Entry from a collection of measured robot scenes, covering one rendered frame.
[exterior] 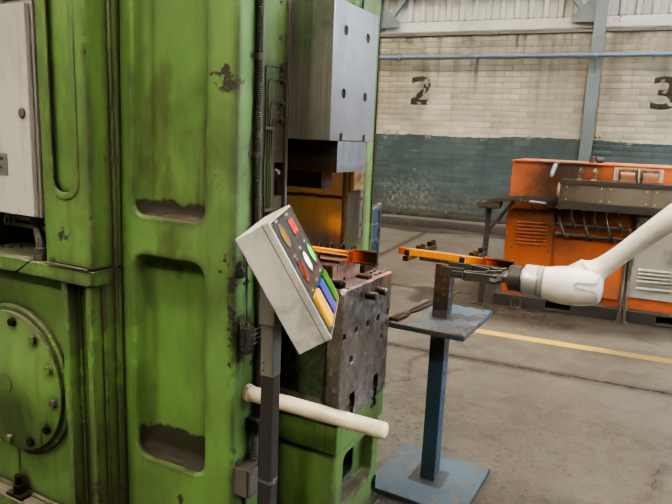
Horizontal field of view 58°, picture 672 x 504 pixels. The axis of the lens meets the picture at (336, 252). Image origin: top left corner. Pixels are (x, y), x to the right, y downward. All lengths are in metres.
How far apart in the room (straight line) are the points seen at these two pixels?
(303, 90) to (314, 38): 0.15
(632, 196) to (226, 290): 3.95
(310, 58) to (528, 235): 3.80
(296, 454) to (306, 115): 1.11
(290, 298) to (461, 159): 8.37
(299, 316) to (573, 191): 4.08
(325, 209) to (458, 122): 7.39
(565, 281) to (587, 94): 7.69
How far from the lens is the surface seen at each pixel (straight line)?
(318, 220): 2.28
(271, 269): 1.25
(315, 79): 1.82
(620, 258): 1.89
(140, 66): 1.93
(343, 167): 1.87
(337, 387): 1.94
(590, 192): 5.16
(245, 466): 1.91
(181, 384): 2.00
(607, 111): 9.36
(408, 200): 9.77
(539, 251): 5.38
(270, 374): 1.49
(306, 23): 1.86
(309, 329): 1.28
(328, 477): 2.10
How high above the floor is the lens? 1.38
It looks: 11 degrees down
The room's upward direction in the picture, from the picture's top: 2 degrees clockwise
